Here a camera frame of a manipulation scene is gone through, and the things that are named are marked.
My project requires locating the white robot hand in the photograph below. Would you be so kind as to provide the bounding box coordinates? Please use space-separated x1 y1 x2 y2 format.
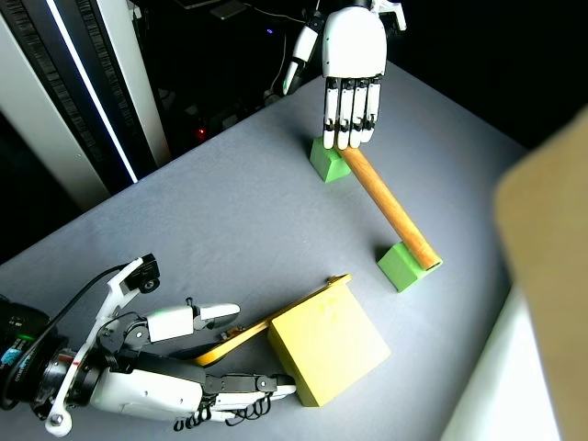
89 300 299 432
280 6 388 152

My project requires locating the yellow toy hacksaw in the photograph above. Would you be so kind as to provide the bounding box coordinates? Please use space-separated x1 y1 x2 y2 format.
176 274 353 368

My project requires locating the wooden rod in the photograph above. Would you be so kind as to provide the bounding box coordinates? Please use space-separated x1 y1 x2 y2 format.
342 146 445 272

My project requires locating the green wooden support block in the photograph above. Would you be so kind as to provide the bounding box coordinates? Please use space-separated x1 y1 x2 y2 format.
376 242 445 293
308 136 353 184

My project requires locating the grey flat device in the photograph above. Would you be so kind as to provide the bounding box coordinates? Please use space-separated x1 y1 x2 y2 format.
174 0 252 20

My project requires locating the yellow wooden block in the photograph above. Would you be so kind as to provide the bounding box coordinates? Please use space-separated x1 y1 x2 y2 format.
266 288 392 408

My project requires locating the grey table cloth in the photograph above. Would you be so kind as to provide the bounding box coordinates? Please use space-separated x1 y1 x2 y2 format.
0 62 527 441

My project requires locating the tan blurry board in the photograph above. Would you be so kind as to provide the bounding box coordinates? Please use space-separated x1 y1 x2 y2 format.
493 105 588 441

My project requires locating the white foam board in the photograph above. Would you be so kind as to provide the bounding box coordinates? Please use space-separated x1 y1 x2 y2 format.
440 284 564 441

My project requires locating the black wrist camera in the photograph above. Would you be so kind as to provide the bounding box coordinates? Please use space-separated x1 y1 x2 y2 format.
124 253 162 295

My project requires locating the black camera cable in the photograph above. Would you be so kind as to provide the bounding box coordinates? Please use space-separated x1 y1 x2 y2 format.
27 264 132 350

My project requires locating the white and black frame post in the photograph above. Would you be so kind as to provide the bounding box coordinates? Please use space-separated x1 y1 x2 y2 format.
0 0 172 213

